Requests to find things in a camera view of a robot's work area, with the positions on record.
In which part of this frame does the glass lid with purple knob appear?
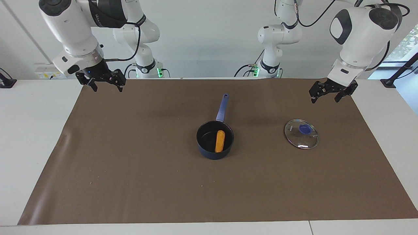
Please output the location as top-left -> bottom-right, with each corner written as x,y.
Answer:
284,119 -> 320,150

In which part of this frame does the yellow corn cob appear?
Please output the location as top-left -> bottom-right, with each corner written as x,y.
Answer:
215,130 -> 226,153

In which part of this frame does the white power strip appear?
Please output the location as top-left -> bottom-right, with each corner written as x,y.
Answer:
35,63 -> 66,80

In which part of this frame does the black clamp stand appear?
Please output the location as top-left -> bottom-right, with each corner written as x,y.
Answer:
380,52 -> 418,89

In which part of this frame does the window with greenery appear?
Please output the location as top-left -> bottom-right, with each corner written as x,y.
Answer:
385,24 -> 418,63

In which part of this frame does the black table clamp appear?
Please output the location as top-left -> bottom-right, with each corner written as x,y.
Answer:
0,68 -> 18,89

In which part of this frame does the brown table mat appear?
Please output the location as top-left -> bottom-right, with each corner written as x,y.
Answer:
18,78 -> 418,226

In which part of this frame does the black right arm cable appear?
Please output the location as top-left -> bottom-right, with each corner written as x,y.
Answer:
104,13 -> 171,79

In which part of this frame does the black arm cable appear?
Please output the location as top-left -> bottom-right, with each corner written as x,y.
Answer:
104,13 -> 171,79
233,0 -> 410,77

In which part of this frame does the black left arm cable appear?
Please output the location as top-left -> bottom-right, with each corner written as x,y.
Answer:
233,0 -> 410,77

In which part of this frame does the dark pot with purple handle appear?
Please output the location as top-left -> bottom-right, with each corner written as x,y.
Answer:
196,94 -> 235,160

